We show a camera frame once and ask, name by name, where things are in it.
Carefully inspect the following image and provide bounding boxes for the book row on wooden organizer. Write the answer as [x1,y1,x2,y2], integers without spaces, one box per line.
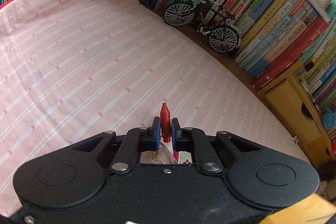
[297,14,336,114]

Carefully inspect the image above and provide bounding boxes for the black model bicycle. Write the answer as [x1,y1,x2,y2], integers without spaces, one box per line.
[163,0,242,52]

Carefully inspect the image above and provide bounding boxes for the small red bottle toy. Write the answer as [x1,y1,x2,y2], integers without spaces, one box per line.
[160,102,172,143]

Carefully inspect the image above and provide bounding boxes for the wooden drawer organizer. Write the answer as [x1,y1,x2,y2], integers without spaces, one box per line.
[257,60,336,169]

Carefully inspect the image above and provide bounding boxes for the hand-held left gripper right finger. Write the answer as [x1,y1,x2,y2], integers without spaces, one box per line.
[171,117,259,174]

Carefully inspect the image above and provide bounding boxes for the long row of upright books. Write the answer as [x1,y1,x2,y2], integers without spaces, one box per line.
[138,0,332,90]

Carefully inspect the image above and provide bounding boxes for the blue knitted ball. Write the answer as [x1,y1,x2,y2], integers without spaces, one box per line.
[322,106,336,132]

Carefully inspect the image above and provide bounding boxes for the pink striped bedsheet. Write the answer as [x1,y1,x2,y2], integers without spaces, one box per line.
[0,0,315,214]

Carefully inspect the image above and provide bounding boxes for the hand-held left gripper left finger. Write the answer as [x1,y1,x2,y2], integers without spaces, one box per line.
[71,117,162,174]

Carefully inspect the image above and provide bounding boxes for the yellow cloth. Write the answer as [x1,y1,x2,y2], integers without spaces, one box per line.
[265,193,334,224]

